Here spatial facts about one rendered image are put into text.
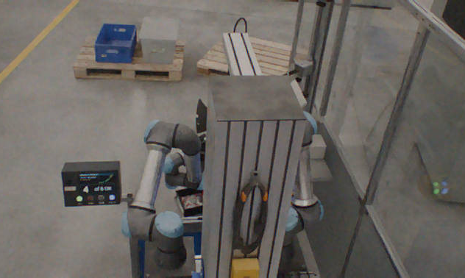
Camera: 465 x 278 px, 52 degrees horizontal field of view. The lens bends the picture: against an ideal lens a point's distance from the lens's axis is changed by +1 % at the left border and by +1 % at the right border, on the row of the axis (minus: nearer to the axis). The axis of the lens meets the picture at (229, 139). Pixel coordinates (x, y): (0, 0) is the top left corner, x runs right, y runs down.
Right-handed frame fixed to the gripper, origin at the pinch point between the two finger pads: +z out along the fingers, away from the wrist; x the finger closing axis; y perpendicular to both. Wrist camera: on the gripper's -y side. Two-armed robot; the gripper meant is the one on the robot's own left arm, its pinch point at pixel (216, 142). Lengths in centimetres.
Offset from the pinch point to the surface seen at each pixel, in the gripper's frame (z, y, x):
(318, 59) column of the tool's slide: 82, -5, -25
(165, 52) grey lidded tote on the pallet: 154, 251, 62
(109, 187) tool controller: -63, 8, 0
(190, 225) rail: -29.2, -9.2, 35.7
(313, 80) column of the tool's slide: 81, -3, -11
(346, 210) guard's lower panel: 51, -56, 46
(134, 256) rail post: -53, 12, 57
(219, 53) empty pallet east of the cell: 224, 237, 79
